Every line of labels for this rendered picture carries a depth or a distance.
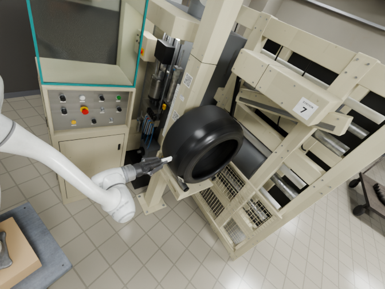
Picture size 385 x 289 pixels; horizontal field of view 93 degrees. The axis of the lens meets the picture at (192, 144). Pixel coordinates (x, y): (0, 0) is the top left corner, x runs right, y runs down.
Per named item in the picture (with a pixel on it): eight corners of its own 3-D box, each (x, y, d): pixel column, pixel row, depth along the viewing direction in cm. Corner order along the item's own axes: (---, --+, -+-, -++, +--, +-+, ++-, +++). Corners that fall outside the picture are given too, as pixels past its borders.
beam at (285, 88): (229, 70, 123) (240, 47, 114) (251, 73, 139) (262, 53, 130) (307, 127, 92) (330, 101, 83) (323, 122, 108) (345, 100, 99)
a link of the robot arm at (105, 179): (120, 174, 103) (128, 192, 96) (89, 184, 95) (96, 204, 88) (118, 161, 96) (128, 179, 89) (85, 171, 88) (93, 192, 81)
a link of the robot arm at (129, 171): (120, 163, 96) (130, 160, 99) (120, 173, 103) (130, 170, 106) (125, 176, 92) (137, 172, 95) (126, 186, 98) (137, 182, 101)
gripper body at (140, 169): (136, 173, 95) (153, 167, 100) (130, 161, 100) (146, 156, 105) (136, 181, 101) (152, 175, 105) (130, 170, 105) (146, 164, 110)
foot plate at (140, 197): (136, 195, 213) (136, 194, 212) (156, 188, 229) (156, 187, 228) (145, 215, 199) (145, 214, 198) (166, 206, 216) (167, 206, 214)
